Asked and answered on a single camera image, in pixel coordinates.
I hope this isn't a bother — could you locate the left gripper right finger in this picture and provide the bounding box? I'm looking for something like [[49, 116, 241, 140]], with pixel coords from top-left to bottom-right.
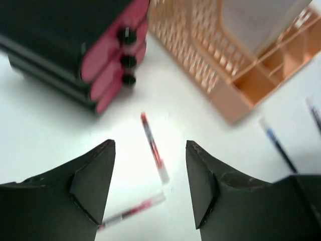
[[186, 141, 320, 241]]

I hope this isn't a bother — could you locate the flat red gel pen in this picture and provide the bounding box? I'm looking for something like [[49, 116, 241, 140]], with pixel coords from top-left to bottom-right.
[[97, 192, 166, 231]]

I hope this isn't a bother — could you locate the orange plastic file organizer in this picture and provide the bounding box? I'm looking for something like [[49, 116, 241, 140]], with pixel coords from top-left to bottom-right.
[[148, 1, 320, 124]]

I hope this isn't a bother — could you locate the red gel pen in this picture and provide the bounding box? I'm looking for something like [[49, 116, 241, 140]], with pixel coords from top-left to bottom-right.
[[97, 192, 166, 231], [140, 112, 170, 185]]

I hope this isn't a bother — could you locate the black pink drawer unit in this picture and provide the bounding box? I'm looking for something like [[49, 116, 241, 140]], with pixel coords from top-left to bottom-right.
[[1, 0, 150, 114]]

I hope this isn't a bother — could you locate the blue gel pen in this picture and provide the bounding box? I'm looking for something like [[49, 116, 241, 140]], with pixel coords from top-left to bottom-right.
[[259, 118, 298, 173]]

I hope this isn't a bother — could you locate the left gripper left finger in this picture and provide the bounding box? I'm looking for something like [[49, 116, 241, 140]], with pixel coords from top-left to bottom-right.
[[1, 140, 115, 241]]

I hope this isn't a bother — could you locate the dark purple gel pen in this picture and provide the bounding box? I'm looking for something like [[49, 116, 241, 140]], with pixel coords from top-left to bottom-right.
[[305, 98, 321, 133]]

